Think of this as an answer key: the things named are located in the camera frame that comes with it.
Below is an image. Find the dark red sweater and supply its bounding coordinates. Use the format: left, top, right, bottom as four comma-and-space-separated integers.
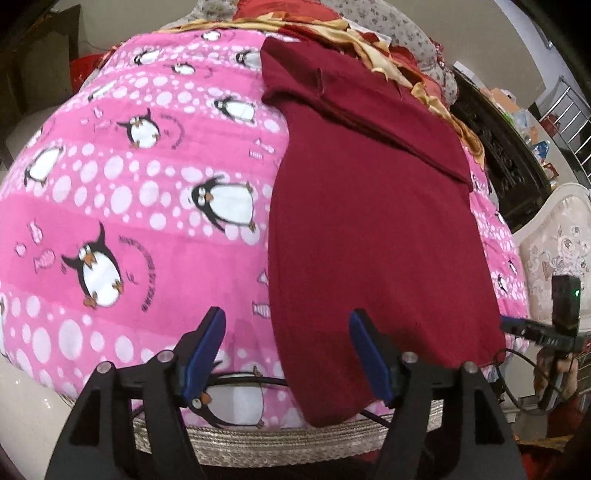
260, 38, 505, 427

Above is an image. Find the person's right hand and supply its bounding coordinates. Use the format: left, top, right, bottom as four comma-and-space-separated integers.
533, 348, 579, 400

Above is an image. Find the dark carved wooden cabinet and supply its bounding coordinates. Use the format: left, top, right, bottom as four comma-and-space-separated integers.
451, 70, 551, 232

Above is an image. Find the pink penguin bed sheet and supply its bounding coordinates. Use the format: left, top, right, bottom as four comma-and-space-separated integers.
1, 29, 528, 429

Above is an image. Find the metal stair railing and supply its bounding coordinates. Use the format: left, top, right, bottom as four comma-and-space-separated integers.
540, 76, 590, 187

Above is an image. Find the grey floral pillow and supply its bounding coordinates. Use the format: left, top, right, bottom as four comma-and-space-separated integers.
167, 1, 458, 107

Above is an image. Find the red and yellow blanket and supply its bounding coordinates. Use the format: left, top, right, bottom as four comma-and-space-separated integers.
159, 11, 485, 167

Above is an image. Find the dark wooden side table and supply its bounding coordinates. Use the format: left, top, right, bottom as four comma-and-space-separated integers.
1, 1, 82, 167

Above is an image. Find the red frilled pillow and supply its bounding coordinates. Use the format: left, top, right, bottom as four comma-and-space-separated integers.
232, 0, 342, 22

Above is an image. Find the black cable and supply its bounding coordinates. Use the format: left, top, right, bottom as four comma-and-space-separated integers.
202, 347, 562, 428

